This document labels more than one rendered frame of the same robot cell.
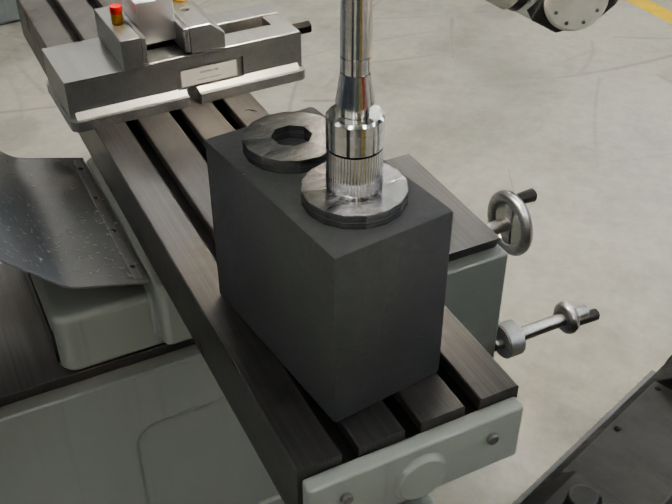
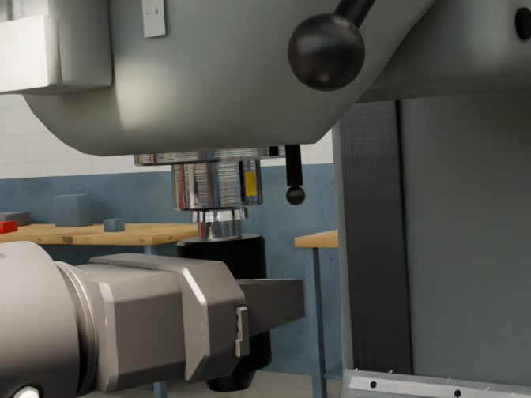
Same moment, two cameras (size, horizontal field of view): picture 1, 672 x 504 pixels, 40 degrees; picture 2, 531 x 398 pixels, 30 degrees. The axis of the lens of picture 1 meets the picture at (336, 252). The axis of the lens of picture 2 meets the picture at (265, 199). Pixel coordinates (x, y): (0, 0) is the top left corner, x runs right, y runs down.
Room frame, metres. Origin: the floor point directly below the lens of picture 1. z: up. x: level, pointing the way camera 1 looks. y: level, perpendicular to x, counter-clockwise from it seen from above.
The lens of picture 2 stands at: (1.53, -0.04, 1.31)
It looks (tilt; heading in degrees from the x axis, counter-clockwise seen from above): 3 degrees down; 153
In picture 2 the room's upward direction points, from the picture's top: 4 degrees counter-clockwise
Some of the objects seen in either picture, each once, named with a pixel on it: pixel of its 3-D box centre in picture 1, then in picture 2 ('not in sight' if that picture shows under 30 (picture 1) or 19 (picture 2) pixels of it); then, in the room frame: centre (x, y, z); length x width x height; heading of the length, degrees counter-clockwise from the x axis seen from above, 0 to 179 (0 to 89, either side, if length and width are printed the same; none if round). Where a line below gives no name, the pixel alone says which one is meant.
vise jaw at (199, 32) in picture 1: (189, 22); not in sight; (1.24, 0.21, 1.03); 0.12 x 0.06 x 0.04; 28
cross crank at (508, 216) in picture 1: (492, 228); not in sight; (1.28, -0.27, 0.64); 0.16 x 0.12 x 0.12; 117
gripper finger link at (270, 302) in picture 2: not in sight; (259, 306); (1.09, 0.19, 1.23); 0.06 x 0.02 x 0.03; 102
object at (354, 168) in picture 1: (354, 155); not in sight; (0.65, -0.02, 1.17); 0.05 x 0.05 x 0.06
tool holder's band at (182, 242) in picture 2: not in sight; (220, 246); (1.06, 0.18, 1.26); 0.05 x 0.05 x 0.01
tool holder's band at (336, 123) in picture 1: (355, 118); not in sight; (0.65, -0.02, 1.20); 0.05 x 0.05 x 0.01
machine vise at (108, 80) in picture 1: (174, 48); not in sight; (1.23, 0.23, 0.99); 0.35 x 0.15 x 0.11; 118
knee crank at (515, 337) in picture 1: (547, 324); not in sight; (1.17, -0.36, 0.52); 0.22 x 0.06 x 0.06; 117
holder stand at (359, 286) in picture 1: (323, 251); not in sight; (0.69, 0.01, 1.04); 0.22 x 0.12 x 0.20; 34
